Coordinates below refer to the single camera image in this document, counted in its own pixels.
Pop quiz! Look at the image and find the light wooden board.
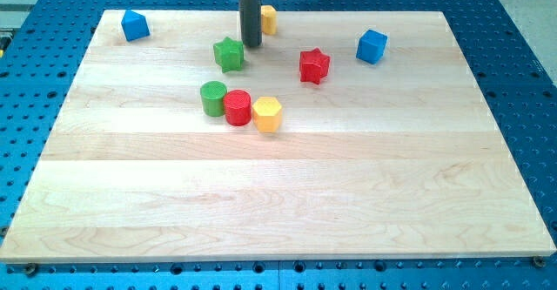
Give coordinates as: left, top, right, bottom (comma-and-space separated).
1, 10, 555, 264

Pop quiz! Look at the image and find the green star block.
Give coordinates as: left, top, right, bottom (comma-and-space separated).
213, 37, 244, 73

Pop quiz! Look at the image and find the yellow hexagon block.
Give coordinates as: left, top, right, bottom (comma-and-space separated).
252, 97, 282, 133

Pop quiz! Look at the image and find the blue pentagon block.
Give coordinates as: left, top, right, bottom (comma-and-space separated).
121, 10, 150, 42

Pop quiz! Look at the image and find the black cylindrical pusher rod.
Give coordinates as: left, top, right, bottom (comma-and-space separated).
238, 0, 262, 48

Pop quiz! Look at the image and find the red star block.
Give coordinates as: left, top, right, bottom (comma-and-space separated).
299, 48, 331, 84

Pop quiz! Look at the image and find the right board stop screw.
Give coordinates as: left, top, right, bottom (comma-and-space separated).
532, 256, 546, 269

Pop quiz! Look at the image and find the blue cube block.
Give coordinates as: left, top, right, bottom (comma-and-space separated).
356, 30, 388, 64

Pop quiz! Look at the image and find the board stop screw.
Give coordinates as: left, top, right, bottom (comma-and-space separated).
532, 256, 546, 269
22, 263, 38, 277

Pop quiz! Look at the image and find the yellow heart block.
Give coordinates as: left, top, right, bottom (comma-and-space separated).
261, 5, 277, 35

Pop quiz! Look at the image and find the red cylinder block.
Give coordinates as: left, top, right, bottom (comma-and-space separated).
223, 90, 252, 126

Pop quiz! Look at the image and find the green cylinder block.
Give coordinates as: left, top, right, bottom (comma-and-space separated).
200, 81, 227, 117

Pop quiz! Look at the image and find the left board stop screw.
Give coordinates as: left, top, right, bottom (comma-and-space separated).
22, 263, 38, 277

